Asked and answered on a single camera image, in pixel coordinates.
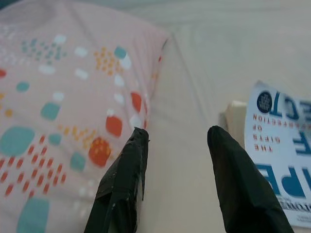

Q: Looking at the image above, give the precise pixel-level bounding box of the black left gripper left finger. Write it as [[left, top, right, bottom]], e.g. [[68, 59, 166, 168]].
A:
[[84, 127, 149, 233]]

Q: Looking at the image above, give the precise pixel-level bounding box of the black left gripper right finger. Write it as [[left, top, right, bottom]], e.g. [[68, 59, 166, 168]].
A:
[[207, 125, 295, 233]]

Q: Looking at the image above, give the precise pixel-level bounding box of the white book with blue letters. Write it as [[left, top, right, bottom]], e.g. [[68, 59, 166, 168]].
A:
[[218, 80, 311, 230]]

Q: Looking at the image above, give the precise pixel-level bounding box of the pink dotted pattern pillow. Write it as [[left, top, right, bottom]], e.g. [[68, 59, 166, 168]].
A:
[[0, 0, 172, 233]]

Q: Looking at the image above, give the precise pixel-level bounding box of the bed with cream sheet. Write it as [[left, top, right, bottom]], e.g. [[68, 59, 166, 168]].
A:
[[136, 0, 311, 233]]

